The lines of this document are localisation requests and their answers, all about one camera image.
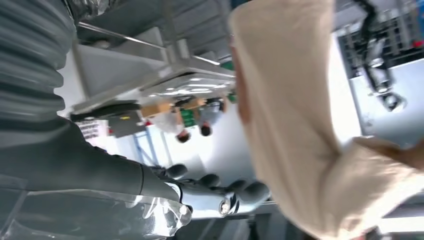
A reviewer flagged steel workbench table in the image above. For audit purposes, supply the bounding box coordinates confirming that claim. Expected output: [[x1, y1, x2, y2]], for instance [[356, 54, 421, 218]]
[[71, 23, 237, 115]]

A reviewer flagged person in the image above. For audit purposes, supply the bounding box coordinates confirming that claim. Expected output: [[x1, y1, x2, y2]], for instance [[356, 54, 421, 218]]
[[150, 110, 192, 144], [195, 97, 228, 137], [228, 0, 424, 240]]

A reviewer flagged open cardboard box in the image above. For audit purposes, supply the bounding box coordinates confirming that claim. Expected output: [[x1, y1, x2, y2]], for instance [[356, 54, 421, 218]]
[[140, 102, 174, 118]]

